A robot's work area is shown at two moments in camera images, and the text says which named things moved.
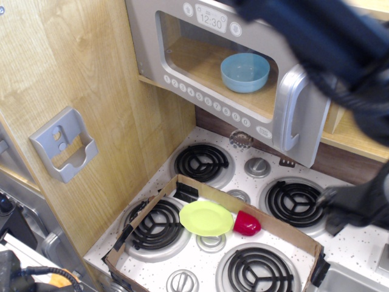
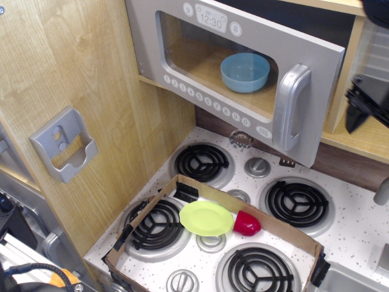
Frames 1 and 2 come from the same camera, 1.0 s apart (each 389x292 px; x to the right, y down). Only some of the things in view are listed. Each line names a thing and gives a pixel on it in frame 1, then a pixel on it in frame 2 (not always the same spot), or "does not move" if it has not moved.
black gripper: (362, 205) -> (370, 95)
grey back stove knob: (257, 168) does not move
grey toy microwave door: (220, 55) does not move
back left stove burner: (206, 162) does not move
